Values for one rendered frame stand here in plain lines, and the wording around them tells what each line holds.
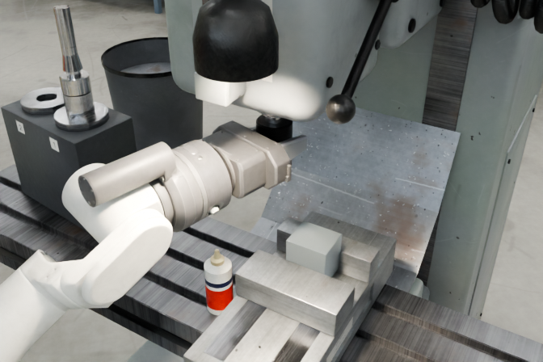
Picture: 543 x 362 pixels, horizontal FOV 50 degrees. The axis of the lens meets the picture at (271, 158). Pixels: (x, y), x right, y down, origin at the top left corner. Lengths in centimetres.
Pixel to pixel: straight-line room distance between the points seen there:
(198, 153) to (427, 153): 53
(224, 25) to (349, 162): 69
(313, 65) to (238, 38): 14
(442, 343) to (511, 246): 185
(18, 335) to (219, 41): 34
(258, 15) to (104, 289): 31
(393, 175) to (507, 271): 154
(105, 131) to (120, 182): 42
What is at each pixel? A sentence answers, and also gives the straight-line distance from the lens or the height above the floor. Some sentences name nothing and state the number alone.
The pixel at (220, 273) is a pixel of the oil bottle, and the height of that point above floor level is 104.
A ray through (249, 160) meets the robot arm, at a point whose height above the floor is 125.
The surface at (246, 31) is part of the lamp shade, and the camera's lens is 46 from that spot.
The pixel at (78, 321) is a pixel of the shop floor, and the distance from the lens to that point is 231.
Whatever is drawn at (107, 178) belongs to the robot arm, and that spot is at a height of 129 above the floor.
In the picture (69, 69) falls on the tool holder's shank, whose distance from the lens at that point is 100.
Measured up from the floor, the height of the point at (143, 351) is 88.
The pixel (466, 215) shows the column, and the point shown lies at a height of 95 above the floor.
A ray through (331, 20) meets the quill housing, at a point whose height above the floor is 142.
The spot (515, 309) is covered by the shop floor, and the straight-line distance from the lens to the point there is 242.
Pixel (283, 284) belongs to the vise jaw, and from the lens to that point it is 78.
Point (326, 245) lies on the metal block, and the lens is 79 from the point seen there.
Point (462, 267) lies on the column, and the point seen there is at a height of 83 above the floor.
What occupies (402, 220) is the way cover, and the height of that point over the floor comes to 97.
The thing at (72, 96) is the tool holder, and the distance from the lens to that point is 101.
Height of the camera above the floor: 160
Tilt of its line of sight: 31 degrees down
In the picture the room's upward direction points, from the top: straight up
